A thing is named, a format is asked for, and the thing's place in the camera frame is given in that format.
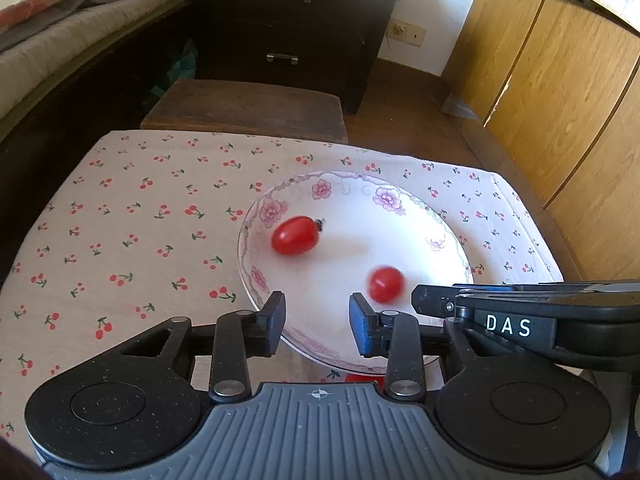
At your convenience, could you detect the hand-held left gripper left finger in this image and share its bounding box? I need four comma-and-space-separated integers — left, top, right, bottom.
119, 290, 287, 405

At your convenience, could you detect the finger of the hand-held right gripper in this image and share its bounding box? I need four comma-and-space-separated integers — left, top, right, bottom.
411, 284, 476, 318
452, 279, 640, 297

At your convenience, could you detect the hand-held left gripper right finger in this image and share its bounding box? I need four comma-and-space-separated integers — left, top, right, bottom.
348, 292, 482, 404

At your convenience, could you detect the red cherry tomato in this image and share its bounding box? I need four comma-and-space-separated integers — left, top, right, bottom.
270, 215, 325, 257
344, 371, 385, 386
367, 265, 405, 305

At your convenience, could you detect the white floral rimmed plate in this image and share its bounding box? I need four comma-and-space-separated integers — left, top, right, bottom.
237, 170, 475, 374

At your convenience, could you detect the cherry print tablecloth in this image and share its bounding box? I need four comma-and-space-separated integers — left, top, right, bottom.
0, 129, 566, 442

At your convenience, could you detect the light wooden wardrobe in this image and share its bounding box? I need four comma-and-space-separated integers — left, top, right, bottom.
442, 0, 640, 287

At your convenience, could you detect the dark wooden stool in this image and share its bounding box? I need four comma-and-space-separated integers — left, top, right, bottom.
139, 78, 350, 145

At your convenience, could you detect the teal cloth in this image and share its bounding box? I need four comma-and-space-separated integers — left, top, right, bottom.
150, 39, 199, 97

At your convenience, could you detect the dark wooden dresser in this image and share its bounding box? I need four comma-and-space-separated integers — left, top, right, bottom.
192, 0, 404, 116

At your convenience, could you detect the bed with pink bedding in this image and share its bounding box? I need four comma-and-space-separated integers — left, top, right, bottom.
0, 0, 194, 122

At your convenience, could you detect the beige wall socket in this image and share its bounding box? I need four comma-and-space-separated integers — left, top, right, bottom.
388, 18, 428, 49

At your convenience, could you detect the dark wooden bed frame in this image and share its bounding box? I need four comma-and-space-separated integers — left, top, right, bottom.
0, 9, 197, 273

